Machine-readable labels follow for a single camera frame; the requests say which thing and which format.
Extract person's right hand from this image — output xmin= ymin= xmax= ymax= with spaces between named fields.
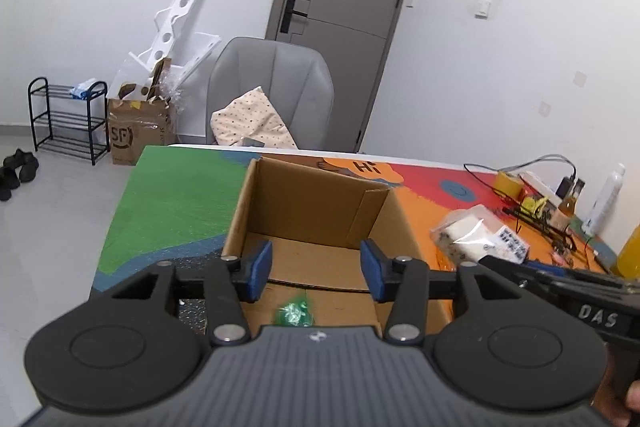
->
xmin=592 ymin=352 xmax=639 ymax=427

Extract yellow plastic bag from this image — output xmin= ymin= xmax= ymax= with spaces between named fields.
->
xmin=520 ymin=195 xmax=555 ymax=223

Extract black wire stand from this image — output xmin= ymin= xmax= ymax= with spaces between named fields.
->
xmin=502 ymin=204 xmax=612 ymax=273

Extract small amber glass bottle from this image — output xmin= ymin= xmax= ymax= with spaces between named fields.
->
xmin=549 ymin=179 xmax=585 ymax=232

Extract grey padded chair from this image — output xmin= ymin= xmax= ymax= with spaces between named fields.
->
xmin=205 ymin=37 xmax=334 ymax=150

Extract cream dotted cushion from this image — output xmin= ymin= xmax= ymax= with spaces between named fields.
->
xmin=209 ymin=87 xmax=297 ymax=150

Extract black charger cable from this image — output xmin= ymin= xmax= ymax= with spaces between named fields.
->
xmin=462 ymin=152 xmax=578 ymax=208

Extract brown SF paper bag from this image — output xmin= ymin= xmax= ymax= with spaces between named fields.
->
xmin=106 ymin=56 xmax=179 ymax=167

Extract brown cardboard box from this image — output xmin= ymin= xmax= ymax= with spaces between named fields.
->
xmin=222 ymin=157 xmax=448 ymax=334

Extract black metal shoe rack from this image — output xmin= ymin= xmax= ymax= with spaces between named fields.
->
xmin=27 ymin=77 xmax=111 ymax=166

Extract black shoes on floor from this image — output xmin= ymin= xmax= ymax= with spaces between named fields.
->
xmin=0 ymin=148 xmax=39 ymax=202

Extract white wall light switch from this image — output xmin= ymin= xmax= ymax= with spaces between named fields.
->
xmin=474 ymin=0 xmax=492 ymax=20

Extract white perforated shelf board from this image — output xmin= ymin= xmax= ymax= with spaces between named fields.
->
xmin=129 ymin=0 xmax=221 ymax=79

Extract colourful cat table mat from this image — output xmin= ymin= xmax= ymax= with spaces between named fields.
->
xmin=89 ymin=144 xmax=632 ymax=338

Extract green snack packet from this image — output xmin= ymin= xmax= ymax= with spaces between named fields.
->
xmin=273 ymin=298 xmax=314 ymax=327

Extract yellow tape roll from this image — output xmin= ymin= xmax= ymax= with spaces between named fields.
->
xmin=492 ymin=171 xmax=524 ymax=200

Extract white spray bottle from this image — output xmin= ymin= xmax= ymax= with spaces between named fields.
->
xmin=582 ymin=164 xmax=626 ymax=237

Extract black charger plug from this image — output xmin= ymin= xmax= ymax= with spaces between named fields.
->
xmin=555 ymin=176 xmax=575 ymax=199

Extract grey room door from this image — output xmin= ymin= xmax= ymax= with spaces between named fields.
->
xmin=264 ymin=0 xmax=424 ymax=154

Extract white power strip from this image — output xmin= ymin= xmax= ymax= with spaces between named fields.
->
xmin=518 ymin=170 xmax=558 ymax=199

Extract black white seaweed snack pack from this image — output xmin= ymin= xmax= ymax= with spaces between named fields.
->
xmin=431 ymin=205 xmax=529 ymax=265

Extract orange juice bottle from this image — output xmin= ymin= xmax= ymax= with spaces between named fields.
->
xmin=616 ymin=225 xmax=640 ymax=280

